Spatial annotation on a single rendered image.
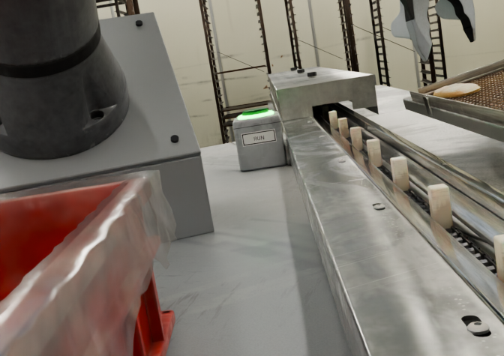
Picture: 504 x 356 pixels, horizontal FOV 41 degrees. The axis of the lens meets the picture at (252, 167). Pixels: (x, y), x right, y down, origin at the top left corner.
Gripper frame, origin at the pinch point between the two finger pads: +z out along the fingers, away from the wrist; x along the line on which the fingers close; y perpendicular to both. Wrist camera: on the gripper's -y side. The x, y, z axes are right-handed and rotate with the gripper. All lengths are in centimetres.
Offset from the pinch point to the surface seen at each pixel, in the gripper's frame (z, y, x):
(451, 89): 5.5, -0.5, 2.7
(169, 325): 7, -28, 54
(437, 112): 7.3, -1.4, 6.9
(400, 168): 7.4, -16.9, 26.4
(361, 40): 12, 562, -410
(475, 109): 5.7, -15.5, 14.5
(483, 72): 6.1, 5.0, -8.7
